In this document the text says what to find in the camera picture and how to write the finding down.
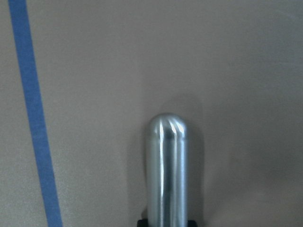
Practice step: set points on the steel muddler black tip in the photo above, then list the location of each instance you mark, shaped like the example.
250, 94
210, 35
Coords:
166, 171

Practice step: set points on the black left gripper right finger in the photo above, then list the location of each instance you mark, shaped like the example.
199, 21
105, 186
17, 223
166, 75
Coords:
192, 223

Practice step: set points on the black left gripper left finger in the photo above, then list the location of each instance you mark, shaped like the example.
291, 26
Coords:
142, 223

